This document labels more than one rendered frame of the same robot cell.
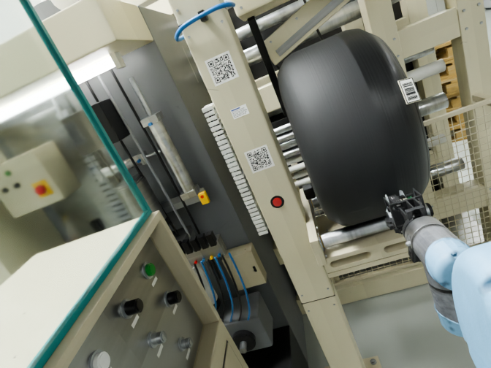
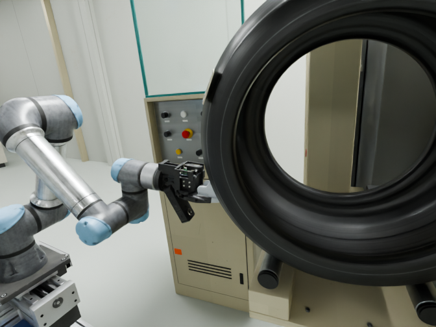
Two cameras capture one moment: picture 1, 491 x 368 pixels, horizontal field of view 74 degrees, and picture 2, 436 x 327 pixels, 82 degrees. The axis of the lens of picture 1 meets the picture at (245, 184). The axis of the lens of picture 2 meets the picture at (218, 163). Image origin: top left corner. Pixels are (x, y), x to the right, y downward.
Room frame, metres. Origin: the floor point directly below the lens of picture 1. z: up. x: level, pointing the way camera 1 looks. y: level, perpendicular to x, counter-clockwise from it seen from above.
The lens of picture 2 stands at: (0.82, -0.91, 1.30)
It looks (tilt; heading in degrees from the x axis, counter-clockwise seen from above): 17 degrees down; 100
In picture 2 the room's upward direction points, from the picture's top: 5 degrees counter-clockwise
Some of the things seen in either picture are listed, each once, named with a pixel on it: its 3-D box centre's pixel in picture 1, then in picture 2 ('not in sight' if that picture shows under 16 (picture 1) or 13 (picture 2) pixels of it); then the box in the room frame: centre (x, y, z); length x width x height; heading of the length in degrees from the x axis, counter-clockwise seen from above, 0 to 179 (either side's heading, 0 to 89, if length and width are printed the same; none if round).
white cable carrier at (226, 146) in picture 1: (239, 172); not in sight; (1.04, 0.00, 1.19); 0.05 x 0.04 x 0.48; 167
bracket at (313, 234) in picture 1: (312, 221); not in sight; (1.05, -0.17, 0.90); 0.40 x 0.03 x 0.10; 167
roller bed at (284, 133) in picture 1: (283, 156); not in sight; (1.43, -0.21, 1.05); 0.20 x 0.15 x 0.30; 77
